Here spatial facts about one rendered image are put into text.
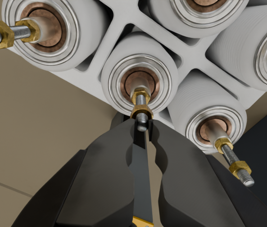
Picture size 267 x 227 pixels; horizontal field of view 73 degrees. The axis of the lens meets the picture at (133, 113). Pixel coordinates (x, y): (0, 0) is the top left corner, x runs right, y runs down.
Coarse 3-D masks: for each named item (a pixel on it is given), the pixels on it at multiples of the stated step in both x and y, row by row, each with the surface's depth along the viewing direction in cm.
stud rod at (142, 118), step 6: (138, 96) 18; (144, 96) 18; (138, 102) 17; (144, 102) 17; (138, 114) 15; (144, 114) 14; (138, 120) 14; (144, 120) 14; (138, 126) 14; (144, 126) 14
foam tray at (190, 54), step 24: (120, 0) 24; (144, 0) 33; (264, 0) 25; (120, 24) 25; (144, 24) 25; (168, 48) 37; (192, 48) 26; (72, 72) 28; (96, 72) 28; (216, 72) 28; (96, 96) 30; (240, 96) 30; (168, 120) 33
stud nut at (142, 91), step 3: (135, 90) 18; (138, 90) 18; (141, 90) 18; (144, 90) 18; (135, 93) 18; (138, 93) 18; (141, 93) 18; (144, 93) 18; (147, 93) 18; (132, 96) 18; (135, 96) 18; (147, 96) 18; (132, 99) 18; (135, 99) 18; (147, 99) 18; (132, 102) 18; (135, 102) 18; (147, 102) 18
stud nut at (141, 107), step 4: (140, 104) 15; (144, 104) 15; (136, 108) 15; (140, 108) 15; (144, 108) 14; (148, 108) 15; (132, 112) 15; (136, 112) 15; (140, 112) 15; (144, 112) 15; (148, 112) 15; (152, 112) 15; (132, 116) 15; (148, 116) 15; (152, 116) 15
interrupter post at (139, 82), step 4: (136, 80) 20; (140, 80) 20; (144, 80) 20; (132, 84) 20; (136, 84) 19; (140, 84) 19; (144, 84) 19; (148, 84) 20; (132, 88) 19; (136, 88) 19; (140, 88) 19; (148, 88) 19; (132, 92) 19; (148, 92) 19
